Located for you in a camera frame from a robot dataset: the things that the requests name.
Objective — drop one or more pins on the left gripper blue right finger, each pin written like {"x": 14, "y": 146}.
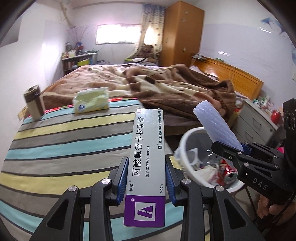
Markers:
{"x": 173, "y": 178}

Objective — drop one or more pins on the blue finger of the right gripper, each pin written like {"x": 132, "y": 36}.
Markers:
{"x": 246, "y": 148}
{"x": 229, "y": 153}

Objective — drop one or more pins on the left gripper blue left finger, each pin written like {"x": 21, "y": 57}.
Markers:
{"x": 119, "y": 181}

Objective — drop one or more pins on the red drink can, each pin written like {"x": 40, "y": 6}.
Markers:
{"x": 226, "y": 173}

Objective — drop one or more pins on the purple white medicine box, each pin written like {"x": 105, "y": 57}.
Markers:
{"x": 145, "y": 196}

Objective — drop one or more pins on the beige paper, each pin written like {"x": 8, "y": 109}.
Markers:
{"x": 208, "y": 174}

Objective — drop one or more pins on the white foam net sleeve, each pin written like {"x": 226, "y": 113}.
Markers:
{"x": 215, "y": 126}

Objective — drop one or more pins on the white trash bin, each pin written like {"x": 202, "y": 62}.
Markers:
{"x": 194, "y": 152}

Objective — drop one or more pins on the right hand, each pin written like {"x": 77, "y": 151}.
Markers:
{"x": 264, "y": 208}

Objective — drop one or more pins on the grey nightstand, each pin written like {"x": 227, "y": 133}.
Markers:
{"x": 253, "y": 125}

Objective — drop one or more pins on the red cup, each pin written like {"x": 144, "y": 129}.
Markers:
{"x": 276, "y": 116}

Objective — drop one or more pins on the wooden headboard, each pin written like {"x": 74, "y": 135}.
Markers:
{"x": 243, "y": 82}

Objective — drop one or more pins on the striped tablecloth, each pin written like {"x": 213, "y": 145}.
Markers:
{"x": 60, "y": 150}

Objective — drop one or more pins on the brown plush blanket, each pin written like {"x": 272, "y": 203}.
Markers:
{"x": 175, "y": 89}

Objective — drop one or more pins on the yellow tissue pack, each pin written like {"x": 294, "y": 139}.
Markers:
{"x": 93, "y": 99}

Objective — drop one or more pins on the brown beige travel mug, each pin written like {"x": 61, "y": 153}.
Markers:
{"x": 35, "y": 102}

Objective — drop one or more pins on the orange wooden wardrobe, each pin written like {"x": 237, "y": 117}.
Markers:
{"x": 182, "y": 34}

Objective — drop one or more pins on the brown teddy bear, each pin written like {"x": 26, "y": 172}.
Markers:
{"x": 146, "y": 52}

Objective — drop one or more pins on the cluttered shelf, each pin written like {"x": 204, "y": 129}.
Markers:
{"x": 76, "y": 57}

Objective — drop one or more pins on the window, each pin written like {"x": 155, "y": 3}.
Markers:
{"x": 117, "y": 34}

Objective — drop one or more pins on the dried branch decoration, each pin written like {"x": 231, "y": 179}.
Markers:
{"x": 78, "y": 33}

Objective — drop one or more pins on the patterned curtain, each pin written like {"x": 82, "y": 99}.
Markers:
{"x": 152, "y": 27}

